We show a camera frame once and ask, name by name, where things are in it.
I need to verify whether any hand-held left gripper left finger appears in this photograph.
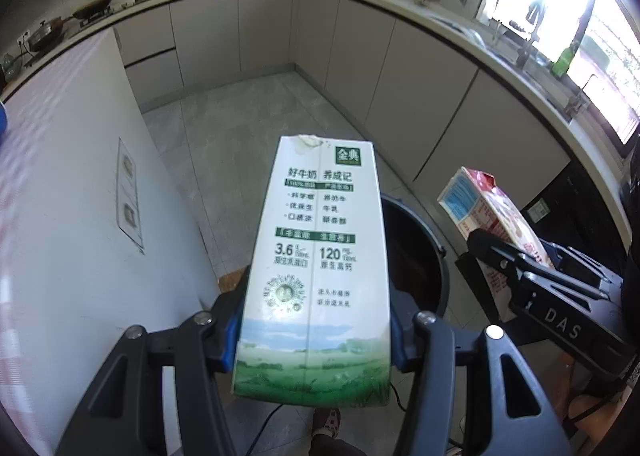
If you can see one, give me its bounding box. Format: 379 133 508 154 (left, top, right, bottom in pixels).
55 265 251 456

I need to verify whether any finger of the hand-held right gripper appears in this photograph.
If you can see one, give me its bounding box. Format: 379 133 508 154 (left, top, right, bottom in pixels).
542 241 623 288
466 228 532 283

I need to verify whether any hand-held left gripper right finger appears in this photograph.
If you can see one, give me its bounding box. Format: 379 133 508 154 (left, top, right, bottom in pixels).
389 308 573 456

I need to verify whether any red and white carton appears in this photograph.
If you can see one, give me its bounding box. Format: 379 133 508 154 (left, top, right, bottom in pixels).
438 166 557 322

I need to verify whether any black trash bin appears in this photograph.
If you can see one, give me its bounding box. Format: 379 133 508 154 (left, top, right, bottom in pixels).
381 193 453 322

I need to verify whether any white and green milk carton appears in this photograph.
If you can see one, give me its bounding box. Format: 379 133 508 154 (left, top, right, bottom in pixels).
231 135 393 409

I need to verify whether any black built-in appliance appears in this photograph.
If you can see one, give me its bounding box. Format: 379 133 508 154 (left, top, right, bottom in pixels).
520 156 632 277

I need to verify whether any person's shoe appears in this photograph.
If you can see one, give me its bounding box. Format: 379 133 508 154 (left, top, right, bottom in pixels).
310 408 344 456

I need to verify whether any small sink tap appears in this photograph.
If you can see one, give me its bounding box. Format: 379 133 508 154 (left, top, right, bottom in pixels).
565 76 601 123

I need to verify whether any clear label sticker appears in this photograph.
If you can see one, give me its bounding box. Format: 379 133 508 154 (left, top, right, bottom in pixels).
117 137 146 255

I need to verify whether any green bottle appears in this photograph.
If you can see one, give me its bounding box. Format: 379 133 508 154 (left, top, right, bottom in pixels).
551 42 577 78

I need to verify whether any kitchen faucet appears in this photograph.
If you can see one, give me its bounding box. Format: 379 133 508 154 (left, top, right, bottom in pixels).
516 0 547 70

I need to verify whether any pan with glass lid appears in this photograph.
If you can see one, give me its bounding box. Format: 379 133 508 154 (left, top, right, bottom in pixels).
27 18 67 51

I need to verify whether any wok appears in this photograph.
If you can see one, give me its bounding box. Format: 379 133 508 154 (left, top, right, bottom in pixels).
71 0 115 20

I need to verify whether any black cable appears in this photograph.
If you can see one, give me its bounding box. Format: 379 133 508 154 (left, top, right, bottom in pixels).
247 405 283 456

